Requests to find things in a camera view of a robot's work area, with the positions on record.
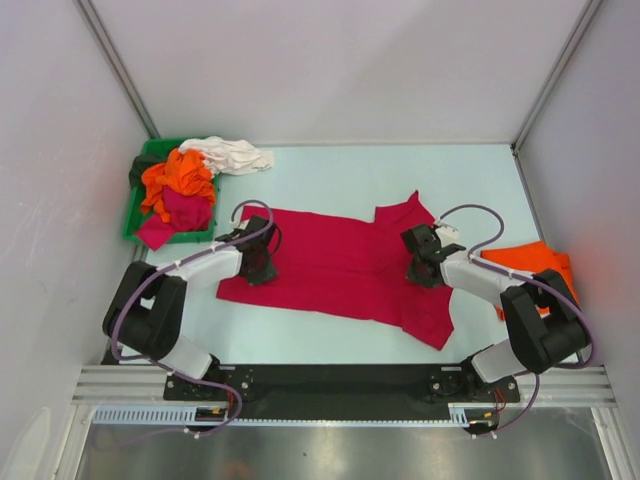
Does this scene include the crimson t shirt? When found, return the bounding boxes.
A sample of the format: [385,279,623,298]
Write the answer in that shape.
[217,192,454,350]

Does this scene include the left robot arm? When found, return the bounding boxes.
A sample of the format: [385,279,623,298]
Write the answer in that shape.
[102,215,281,400]

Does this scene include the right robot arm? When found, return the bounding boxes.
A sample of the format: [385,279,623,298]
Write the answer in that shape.
[401,223,592,401]

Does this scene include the magenta t shirt in bin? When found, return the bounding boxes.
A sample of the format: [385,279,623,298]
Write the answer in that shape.
[134,186,214,251]

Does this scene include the folded orange t shirt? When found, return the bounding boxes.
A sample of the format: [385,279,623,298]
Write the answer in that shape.
[480,241,579,301]

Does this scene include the white t shirt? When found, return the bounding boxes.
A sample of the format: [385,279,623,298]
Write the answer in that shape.
[178,136,275,176]

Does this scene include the crumpled orange t shirt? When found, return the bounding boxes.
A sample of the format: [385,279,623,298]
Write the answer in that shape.
[140,148,216,223]

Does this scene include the green plastic bin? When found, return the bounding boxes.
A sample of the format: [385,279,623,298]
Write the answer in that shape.
[122,137,217,245]

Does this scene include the dark green t shirt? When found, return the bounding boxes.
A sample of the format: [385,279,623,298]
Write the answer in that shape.
[128,154,166,188]

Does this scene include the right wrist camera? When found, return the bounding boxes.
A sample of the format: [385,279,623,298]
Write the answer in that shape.
[434,219,459,243]

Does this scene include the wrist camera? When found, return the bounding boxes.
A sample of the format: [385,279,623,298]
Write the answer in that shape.
[230,220,249,239]
[434,219,459,243]

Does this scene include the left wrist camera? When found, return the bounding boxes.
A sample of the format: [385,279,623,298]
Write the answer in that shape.
[230,220,249,239]

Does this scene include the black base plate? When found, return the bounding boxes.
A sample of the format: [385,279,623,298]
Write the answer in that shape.
[162,363,521,421]

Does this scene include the grey slotted cable duct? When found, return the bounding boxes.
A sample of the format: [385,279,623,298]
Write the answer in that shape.
[93,405,492,428]

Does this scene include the aluminium frame rail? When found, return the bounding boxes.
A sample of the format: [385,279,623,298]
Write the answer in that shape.
[71,365,617,408]

